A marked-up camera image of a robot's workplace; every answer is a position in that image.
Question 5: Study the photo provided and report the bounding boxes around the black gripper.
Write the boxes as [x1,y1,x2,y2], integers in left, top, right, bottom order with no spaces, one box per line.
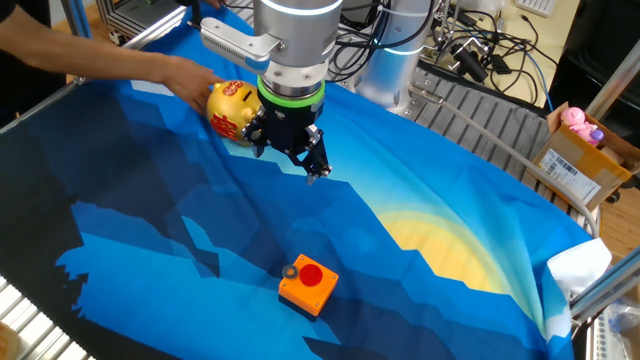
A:
[243,94,333,186]

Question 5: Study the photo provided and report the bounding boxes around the golden piggy bank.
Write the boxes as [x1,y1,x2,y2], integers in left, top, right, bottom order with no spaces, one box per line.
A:
[206,79,264,147]

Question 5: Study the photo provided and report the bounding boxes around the person's right forearm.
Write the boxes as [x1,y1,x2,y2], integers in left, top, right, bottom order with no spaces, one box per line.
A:
[0,5,174,84]

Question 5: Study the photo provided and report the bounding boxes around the person's right hand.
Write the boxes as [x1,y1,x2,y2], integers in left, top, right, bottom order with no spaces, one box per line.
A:
[162,54,226,117]

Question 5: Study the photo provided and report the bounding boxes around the blue landscape print cloth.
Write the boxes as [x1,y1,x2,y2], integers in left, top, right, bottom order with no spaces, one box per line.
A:
[0,4,614,360]

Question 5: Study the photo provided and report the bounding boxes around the orange box with red button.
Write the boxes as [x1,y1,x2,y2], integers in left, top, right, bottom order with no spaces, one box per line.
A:
[277,253,340,318]

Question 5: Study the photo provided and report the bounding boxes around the stacked aluminium profiles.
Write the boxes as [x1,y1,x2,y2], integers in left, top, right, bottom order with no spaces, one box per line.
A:
[94,0,184,42]

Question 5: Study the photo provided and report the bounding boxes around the white keyboard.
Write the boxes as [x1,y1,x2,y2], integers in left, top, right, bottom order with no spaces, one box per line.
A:
[514,0,559,19]

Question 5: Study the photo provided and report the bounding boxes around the cardboard box with shipping label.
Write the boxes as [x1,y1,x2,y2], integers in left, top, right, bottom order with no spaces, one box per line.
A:
[522,102,640,214]

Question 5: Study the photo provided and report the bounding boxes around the pink pig toy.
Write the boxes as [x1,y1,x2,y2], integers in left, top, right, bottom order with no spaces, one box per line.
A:
[559,106,605,147]

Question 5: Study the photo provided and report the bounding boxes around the black chair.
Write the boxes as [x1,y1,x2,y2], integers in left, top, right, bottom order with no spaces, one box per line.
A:
[547,0,640,136]

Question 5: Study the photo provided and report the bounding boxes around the round wooden disc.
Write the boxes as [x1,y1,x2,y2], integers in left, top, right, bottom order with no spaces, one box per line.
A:
[0,321,22,360]

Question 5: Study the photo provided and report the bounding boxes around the clear plastic bag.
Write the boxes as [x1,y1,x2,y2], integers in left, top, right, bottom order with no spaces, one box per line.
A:
[597,297,640,360]

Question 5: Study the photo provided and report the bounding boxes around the green ring adapter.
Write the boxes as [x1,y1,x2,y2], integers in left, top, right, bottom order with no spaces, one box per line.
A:
[256,75,327,109]

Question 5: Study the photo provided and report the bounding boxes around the black cable bundle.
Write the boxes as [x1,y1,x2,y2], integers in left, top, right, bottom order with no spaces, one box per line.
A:
[327,7,389,84]

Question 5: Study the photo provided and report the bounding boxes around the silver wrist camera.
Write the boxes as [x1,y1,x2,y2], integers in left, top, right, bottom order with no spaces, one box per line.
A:
[198,17,284,76]

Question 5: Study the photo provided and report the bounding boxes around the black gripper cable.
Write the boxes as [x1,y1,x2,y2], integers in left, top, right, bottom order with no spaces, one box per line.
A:
[333,0,437,51]

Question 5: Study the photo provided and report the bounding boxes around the aluminium frame rail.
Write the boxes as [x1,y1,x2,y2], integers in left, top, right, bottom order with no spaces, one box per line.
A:
[0,5,189,135]

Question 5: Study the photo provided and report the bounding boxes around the black cable tangle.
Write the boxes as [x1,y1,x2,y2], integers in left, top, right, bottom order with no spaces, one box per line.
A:
[424,0,559,109]

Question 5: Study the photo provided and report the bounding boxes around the blue frame post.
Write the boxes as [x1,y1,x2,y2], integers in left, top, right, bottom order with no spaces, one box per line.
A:
[59,0,95,40]

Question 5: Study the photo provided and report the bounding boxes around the blue cable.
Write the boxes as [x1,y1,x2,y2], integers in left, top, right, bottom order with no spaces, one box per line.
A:
[523,49,555,113]

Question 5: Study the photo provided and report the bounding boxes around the aluminium frame post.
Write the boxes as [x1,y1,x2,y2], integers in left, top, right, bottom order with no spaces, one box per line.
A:
[584,37,640,121]

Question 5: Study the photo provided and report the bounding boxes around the aluminium frame bar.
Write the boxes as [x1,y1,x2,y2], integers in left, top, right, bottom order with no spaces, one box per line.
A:
[569,247,640,324]

